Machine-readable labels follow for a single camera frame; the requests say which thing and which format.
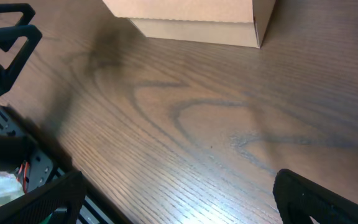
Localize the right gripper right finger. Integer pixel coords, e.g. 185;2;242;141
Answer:
273;169;358;223

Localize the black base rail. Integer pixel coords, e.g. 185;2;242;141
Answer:
0;105;130;223

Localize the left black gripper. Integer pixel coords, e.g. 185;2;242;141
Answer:
0;3;42;96

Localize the brown cardboard box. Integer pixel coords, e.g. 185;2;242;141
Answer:
103;0;276;49

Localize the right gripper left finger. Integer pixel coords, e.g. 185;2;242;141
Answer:
0;171;86;224

